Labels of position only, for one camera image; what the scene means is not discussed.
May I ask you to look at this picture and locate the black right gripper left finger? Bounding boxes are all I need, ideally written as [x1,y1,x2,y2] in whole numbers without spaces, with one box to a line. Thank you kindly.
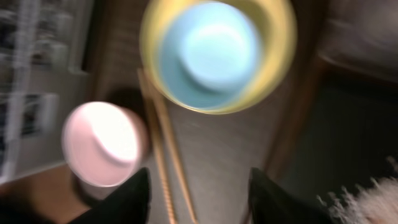
[70,167,151,224]

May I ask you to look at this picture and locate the brown serving tray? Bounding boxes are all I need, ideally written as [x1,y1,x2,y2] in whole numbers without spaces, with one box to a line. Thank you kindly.
[86,0,328,223]

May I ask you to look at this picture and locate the clear plastic waste bin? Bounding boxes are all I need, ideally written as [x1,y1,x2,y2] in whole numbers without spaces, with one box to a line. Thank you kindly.
[319,0,397,83]

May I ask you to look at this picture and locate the grey dishwasher rack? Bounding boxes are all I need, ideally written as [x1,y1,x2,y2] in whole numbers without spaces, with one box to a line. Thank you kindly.
[1,0,95,183]

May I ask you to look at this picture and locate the rice grains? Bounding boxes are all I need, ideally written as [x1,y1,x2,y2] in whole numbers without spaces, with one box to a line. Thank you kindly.
[317,155,398,224]

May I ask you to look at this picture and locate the light blue bowl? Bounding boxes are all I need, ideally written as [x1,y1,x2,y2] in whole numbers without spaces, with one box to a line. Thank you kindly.
[158,1,262,110]

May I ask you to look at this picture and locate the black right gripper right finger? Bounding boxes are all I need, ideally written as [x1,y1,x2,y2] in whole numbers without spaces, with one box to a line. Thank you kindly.
[248,167,333,224]

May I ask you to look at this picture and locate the pink white bowl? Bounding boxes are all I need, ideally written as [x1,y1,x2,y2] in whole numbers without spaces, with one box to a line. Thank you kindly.
[62,101,149,187]

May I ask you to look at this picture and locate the wooden chopstick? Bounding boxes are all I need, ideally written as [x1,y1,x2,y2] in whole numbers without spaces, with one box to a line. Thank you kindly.
[144,70,198,224]
[137,68,178,224]

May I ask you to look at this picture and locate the yellow plate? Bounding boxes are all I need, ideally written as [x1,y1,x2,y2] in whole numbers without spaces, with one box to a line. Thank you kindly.
[140,0,297,114]

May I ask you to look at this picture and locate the black plastic tray bin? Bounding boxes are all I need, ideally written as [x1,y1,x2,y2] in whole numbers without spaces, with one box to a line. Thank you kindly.
[280,73,397,206]

